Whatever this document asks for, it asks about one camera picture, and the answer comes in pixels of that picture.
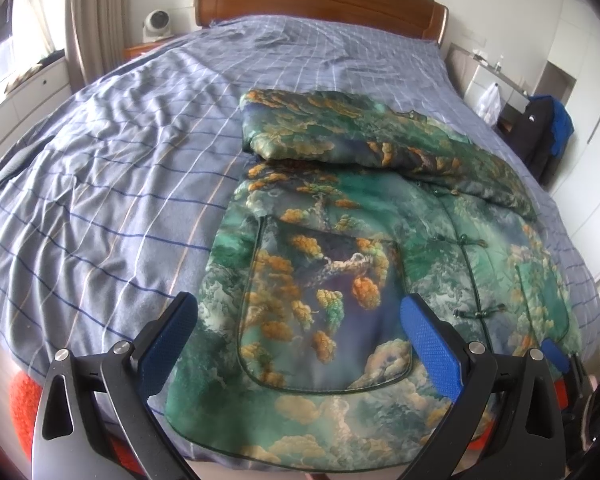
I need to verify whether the blue checked duvet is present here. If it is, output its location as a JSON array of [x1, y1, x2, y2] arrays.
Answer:
[[0, 15, 600, 461]]

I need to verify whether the green printed padded jacket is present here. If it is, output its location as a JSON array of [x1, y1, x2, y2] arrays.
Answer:
[[165, 87, 583, 473]]

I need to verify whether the grey bedside desk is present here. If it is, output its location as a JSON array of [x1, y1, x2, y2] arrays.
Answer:
[[447, 42, 530, 126]]

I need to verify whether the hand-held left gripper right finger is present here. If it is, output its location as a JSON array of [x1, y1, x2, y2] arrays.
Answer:
[[399, 292, 565, 480]]

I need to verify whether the black jacket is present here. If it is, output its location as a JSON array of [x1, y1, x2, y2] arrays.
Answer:
[[510, 97, 555, 181]]

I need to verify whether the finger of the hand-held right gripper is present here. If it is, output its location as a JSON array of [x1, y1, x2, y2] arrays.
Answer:
[[540, 337, 598, 411]]

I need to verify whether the beige curtain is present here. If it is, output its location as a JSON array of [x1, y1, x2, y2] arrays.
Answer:
[[65, 0, 126, 91]]

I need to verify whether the white wardrobe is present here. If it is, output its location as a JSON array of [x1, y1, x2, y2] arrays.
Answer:
[[530, 0, 600, 281]]

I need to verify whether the window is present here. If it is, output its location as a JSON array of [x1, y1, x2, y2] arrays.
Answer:
[[0, 0, 46, 91]]

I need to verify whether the white plastic bag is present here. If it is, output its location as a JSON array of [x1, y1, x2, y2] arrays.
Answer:
[[474, 82, 500, 126]]

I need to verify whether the sheer white curtain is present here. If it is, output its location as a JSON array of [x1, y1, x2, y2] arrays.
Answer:
[[15, 0, 66, 56]]

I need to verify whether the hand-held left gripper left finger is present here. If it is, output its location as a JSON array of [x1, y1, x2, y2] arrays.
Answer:
[[30, 291, 201, 480]]

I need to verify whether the blue garment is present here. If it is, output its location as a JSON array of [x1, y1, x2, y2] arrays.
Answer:
[[547, 97, 575, 158]]

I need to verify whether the wooden nightstand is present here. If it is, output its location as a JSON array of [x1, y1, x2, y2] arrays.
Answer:
[[124, 40, 181, 61]]

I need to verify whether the white drawer cabinet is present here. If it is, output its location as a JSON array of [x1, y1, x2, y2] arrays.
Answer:
[[0, 55, 76, 171]]

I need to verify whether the small white fan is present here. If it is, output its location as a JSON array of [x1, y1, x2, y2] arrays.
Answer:
[[142, 9, 173, 41]]

